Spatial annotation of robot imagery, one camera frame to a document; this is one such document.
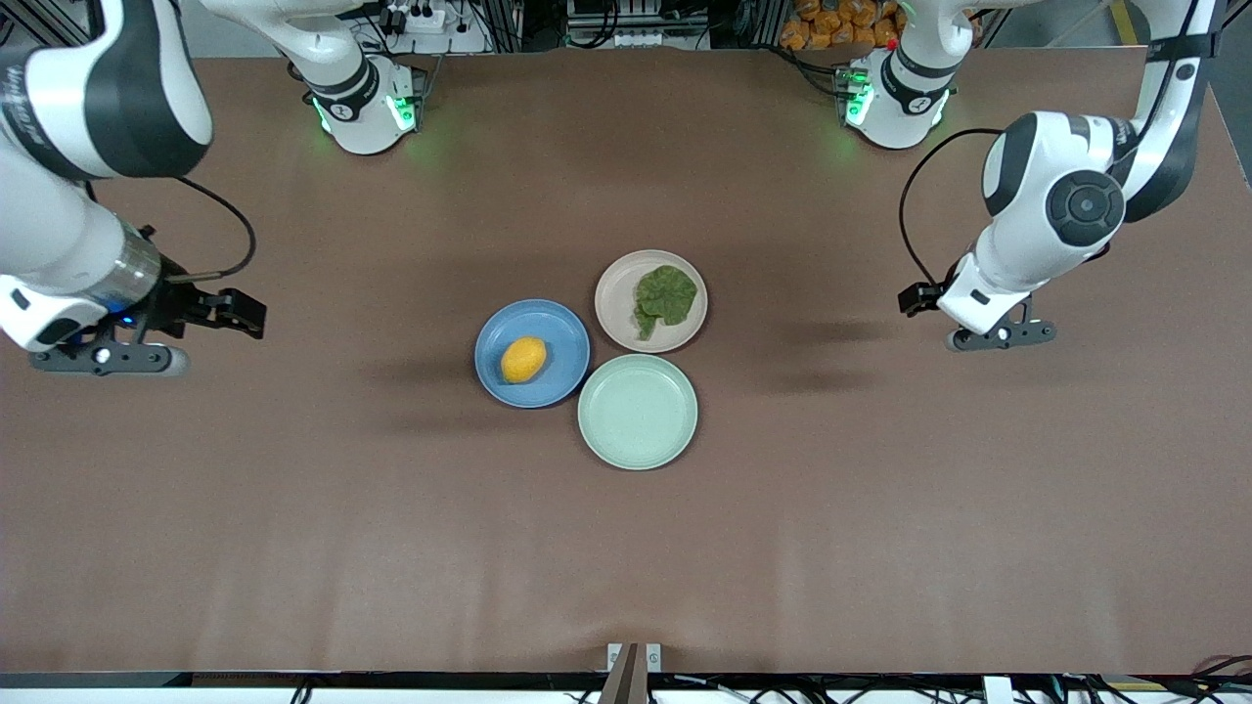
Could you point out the pale green round plate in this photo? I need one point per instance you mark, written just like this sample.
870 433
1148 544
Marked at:
638 412

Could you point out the brown wooden strut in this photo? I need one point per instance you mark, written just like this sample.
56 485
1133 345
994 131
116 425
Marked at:
622 680

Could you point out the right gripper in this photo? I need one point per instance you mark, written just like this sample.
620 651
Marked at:
182 302

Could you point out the green lettuce leaf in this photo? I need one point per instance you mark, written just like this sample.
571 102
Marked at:
667 293

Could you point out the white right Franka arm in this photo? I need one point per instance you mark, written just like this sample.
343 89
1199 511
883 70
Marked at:
98 88

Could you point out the blue round plate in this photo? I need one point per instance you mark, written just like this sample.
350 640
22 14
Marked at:
558 332

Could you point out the white power strip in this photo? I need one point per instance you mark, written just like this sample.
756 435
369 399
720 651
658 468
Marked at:
419 17

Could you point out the beige pink round plate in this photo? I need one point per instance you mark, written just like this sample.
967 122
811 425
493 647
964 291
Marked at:
616 293

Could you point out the small metal bracket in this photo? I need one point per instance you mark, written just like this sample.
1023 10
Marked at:
653 655

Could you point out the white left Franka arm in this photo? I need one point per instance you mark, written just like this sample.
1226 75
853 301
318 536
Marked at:
1066 196

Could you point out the bag of orange items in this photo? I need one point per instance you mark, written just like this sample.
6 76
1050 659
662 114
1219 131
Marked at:
831 24

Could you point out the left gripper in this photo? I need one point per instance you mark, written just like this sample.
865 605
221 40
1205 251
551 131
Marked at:
919 297

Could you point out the black table edge rail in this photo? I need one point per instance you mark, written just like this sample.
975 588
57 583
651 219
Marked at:
293 680

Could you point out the yellow lemon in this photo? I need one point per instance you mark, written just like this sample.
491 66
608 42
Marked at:
523 360

